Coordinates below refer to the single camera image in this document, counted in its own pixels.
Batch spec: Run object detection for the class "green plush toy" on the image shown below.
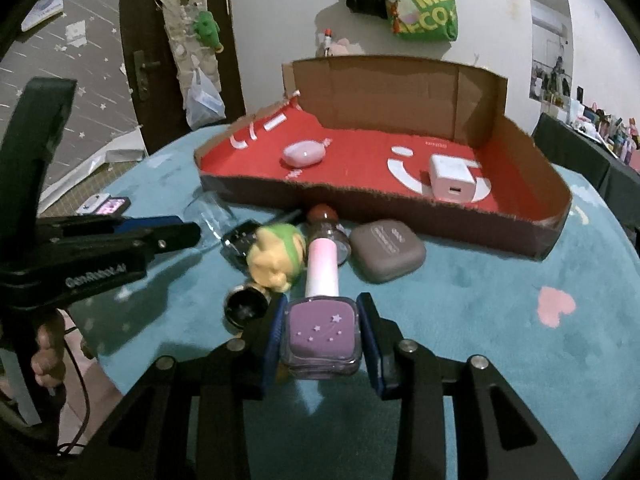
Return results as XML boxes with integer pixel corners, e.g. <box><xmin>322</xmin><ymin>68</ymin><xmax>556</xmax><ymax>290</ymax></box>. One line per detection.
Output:
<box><xmin>192</xmin><ymin>10</ymin><xmax>224</xmax><ymax>54</ymax></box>

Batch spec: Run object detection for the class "dark side table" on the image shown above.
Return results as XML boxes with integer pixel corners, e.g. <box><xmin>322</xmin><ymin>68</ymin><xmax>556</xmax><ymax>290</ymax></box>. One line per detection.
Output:
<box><xmin>532</xmin><ymin>112</ymin><xmax>640</xmax><ymax>211</ymax></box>

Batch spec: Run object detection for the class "green tote bag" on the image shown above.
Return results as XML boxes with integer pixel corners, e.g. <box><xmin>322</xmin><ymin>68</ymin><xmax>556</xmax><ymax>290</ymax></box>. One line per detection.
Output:
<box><xmin>385</xmin><ymin>0</ymin><xmax>459</xmax><ymax>42</ymax></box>

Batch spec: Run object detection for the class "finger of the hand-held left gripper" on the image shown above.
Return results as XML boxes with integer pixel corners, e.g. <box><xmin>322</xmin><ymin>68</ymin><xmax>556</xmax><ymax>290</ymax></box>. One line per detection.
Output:
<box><xmin>112</xmin><ymin>214</ymin><xmax>187</xmax><ymax>235</ymax></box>
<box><xmin>111</xmin><ymin>221</ymin><xmax>202</xmax><ymax>263</ymax></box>

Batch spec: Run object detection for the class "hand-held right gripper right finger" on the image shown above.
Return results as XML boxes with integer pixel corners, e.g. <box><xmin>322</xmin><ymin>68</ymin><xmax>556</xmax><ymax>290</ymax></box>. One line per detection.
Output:
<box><xmin>356</xmin><ymin>291</ymin><xmax>576</xmax><ymax>480</ymax></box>

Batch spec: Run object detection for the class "black cable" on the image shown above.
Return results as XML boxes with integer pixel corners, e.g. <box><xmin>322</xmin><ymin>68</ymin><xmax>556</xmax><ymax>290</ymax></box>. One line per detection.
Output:
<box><xmin>54</xmin><ymin>327</ymin><xmax>92</xmax><ymax>456</ymax></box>

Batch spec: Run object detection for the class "black nail polish bottle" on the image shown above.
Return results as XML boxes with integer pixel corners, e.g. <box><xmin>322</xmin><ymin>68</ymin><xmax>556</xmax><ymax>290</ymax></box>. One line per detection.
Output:
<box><xmin>220</xmin><ymin>208</ymin><xmax>303</xmax><ymax>267</ymax></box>

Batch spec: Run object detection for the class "small white device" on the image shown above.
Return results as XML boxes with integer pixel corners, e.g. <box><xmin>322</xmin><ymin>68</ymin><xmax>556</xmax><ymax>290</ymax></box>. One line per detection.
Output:
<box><xmin>75</xmin><ymin>194</ymin><xmax>112</xmax><ymax>215</ymax></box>

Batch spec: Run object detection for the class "person's left hand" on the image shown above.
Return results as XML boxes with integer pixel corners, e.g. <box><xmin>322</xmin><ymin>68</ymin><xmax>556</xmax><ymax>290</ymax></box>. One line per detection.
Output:
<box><xmin>31</xmin><ymin>310</ymin><xmax>69</xmax><ymax>392</ymax></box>

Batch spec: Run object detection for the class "white charger plug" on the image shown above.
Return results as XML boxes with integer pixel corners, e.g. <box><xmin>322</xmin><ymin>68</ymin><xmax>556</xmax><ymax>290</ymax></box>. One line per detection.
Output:
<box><xmin>427</xmin><ymin>154</ymin><xmax>477</xmax><ymax>202</ymax></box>

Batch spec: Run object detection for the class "white plastic bag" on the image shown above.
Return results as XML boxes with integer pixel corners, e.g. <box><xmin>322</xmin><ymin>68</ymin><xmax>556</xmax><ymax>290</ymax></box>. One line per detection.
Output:
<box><xmin>185</xmin><ymin>67</ymin><xmax>227</xmax><ymax>129</ymax></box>

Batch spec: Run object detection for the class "grey-brown earbud case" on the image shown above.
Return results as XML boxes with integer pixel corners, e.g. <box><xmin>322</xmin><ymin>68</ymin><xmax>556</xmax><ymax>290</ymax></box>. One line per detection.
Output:
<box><xmin>348</xmin><ymin>219</ymin><xmax>427</xmax><ymax>284</ymax></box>

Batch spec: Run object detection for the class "small bottle brown cap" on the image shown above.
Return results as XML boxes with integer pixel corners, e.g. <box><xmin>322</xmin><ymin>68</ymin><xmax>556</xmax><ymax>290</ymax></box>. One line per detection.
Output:
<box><xmin>306</xmin><ymin>204</ymin><xmax>352</xmax><ymax>267</ymax></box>

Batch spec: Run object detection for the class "cardboard box red lining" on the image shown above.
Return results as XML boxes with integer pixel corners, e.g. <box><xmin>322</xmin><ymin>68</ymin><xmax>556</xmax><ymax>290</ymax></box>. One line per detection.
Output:
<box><xmin>192</xmin><ymin>55</ymin><xmax>573</xmax><ymax>262</ymax></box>

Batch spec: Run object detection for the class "row of colourful trinkets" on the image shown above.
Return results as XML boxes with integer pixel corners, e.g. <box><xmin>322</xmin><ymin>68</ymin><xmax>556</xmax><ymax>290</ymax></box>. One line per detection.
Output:
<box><xmin>570</xmin><ymin>87</ymin><xmax>640</xmax><ymax>166</ymax></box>

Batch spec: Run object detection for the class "beige hanging organizer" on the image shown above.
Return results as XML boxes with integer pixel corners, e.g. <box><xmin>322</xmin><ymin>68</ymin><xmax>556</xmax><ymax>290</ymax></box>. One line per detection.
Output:
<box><xmin>152</xmin><ymin>0</ymin><xmax>223</xmax><ymax>111</ymax></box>

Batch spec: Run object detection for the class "purple nail polish pink cap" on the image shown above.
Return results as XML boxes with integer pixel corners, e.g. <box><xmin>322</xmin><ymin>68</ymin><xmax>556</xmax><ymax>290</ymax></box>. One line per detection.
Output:
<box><xmin>278</xmin><ymin>237</ymin><xmax>364</xmax><ymax>380</ymax></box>

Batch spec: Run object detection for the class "green yellow toy figure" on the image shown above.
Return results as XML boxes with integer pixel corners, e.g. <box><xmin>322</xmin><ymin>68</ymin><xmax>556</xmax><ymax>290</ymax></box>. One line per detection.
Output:
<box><xmin>246</xmin><ymin>223</ymin><xmax>307</xmax><ymax>292</ymax></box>

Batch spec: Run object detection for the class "round amber pot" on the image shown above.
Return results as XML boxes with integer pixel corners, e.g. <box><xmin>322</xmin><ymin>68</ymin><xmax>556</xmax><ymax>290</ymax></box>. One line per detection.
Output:
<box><xmin>222</xmin><ymin>284</ymin><xmax>275</xmax><ymax>335</ymax></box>

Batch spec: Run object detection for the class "door handle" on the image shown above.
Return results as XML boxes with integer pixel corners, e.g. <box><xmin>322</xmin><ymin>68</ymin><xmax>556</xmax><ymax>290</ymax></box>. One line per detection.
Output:
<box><xmin>132</xmin><ymin>51</ymin><xmax>162</xmax><ymax>101</ymax></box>

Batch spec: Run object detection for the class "pink oval earbud case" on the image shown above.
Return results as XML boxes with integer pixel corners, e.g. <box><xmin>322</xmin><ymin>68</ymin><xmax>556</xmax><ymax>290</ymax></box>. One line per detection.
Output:
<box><xmin>281</xmin><ymin>137</ymin><xmax>333</xmax><ymax>168</ymax></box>

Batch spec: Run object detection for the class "dark wooden door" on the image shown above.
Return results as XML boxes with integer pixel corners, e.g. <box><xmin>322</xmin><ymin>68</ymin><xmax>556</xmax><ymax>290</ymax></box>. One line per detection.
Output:
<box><xmin>119</xmin><ymin>0</ymin><xmax>248</xmax><ymax>156</ymax></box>

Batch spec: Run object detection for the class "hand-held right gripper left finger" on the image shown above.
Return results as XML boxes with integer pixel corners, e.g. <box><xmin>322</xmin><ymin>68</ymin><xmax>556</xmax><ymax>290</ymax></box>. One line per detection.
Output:
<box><xmin>65</xmin><ymin>296</ymin><xmax>290</xmax><ymax>480</ymax></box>

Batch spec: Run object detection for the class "tall wall mirror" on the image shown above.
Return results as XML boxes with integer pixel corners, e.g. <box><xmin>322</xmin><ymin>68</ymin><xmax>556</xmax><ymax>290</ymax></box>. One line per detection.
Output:
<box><xmin>525</xmin><ymin>0</ymin><xmax>573</xmax><ymax>111</ymax></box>

